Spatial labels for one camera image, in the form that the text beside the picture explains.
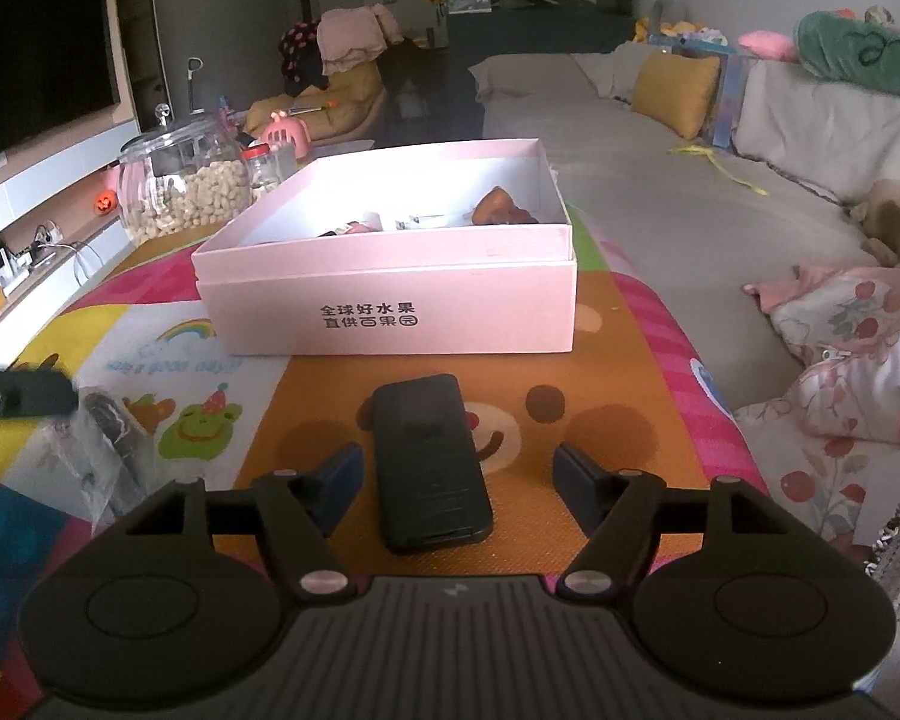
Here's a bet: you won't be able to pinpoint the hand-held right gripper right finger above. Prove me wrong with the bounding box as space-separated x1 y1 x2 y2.
553 441 797 602

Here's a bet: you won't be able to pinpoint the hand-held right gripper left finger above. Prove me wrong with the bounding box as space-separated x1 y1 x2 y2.
124 444 366 602

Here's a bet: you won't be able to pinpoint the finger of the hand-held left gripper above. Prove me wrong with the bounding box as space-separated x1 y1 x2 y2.
0 367 77 425

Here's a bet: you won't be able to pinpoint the black remote control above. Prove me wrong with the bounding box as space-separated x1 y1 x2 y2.
371 373 494 555

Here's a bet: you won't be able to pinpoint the clear plastic bag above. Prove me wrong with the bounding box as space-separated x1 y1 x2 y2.
71 386 155 522

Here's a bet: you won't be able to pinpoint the pink cardboard box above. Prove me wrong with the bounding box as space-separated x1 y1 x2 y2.
191 137 578 358

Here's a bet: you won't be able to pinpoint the orange toy dog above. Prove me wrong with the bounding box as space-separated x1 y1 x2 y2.
471 186 542 228

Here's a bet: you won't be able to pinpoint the white power strip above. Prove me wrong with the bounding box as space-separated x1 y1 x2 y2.
0 238 65 293

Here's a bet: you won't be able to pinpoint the colourful cartoon play mat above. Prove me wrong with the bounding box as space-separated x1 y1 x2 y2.
0 202 767 720

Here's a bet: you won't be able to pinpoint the white tv cabinet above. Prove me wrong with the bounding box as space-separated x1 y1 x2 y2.
0 101 162 370

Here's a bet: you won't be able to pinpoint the glass jar with nuts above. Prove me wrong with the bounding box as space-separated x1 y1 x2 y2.
116 105 253 247

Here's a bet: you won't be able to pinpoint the grey sofa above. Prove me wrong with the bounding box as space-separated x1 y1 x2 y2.
469 52 900 421

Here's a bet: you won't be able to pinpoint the floral blanket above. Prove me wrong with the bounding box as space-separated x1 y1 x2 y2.
742 265 900 545

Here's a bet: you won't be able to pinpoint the small red lid jar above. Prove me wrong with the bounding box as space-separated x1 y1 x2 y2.
241 144 283 205

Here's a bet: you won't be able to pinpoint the black television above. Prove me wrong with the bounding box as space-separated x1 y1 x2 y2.
0 0 122 175

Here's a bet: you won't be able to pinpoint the yellow ribbon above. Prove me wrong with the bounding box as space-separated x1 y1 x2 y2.
670 142 770 197

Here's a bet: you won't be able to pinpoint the pink toy figure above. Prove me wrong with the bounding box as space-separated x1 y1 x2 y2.
268 111 311 164

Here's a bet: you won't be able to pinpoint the yellow beanbag chair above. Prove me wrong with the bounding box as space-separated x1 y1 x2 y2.
244 60 388 143

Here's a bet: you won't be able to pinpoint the yellow cushion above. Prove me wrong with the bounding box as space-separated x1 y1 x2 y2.
630 51 722 140

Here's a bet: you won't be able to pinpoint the brown plush toy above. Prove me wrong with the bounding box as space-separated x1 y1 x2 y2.
849 180 900 276

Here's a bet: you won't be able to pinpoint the blue patterned bag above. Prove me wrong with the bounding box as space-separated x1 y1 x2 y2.
699 52 757 149

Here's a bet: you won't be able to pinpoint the black polka dot cloth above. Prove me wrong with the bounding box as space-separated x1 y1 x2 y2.
277 21 332 95

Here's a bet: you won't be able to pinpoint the pink cloth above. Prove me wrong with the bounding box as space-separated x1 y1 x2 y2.
316 4 406 77

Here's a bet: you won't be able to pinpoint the yellow plush toys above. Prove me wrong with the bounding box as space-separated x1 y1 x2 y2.
633 15 728 50

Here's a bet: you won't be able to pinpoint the pink plush toy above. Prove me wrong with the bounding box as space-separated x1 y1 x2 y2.
738 30 797 62

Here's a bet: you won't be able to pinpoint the green plush pillow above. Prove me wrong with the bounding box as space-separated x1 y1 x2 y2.
793 10 900 103

